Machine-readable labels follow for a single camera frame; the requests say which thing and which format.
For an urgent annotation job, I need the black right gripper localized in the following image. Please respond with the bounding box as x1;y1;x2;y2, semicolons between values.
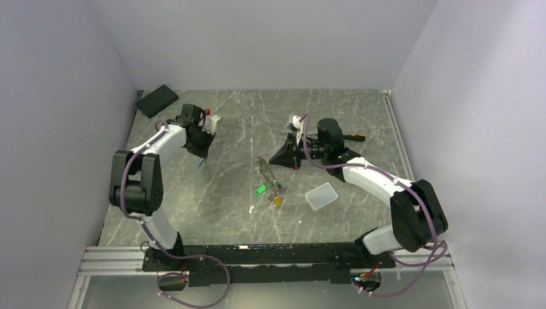
269;132;328;171

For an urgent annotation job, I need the green key tag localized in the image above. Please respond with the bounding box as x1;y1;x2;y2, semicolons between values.
254;183;268;195

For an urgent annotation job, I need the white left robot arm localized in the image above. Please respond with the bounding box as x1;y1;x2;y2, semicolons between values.
109;104;221;270

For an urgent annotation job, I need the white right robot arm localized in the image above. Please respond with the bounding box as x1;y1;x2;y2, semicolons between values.
268;114;448;267

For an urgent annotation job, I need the black box at rear left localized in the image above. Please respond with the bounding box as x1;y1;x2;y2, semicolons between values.
134;84;179;118

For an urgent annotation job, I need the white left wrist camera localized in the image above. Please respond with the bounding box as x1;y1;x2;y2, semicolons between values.
202;114;221;135

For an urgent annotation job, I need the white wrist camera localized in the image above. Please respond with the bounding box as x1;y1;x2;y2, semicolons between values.
288;113;308;144
202;114;221;135

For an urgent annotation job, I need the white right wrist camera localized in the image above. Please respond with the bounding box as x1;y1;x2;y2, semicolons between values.
288;113;308;144

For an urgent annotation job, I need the black yellow handled screwdriver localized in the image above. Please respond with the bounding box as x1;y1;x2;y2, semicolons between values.
343;134;366;142

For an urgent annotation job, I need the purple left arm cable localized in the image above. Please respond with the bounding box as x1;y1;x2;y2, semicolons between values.
119;119;231;309

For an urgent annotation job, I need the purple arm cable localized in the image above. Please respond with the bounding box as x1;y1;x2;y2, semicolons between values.
119;119;231;309
298;113;449;298

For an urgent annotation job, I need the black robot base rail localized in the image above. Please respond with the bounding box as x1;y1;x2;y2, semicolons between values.
142;242;395;287

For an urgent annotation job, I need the aluminium frame rail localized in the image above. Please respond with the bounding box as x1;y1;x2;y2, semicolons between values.
68;242;467;308

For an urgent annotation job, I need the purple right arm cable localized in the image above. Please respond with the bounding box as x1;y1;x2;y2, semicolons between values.
298;113;449;298

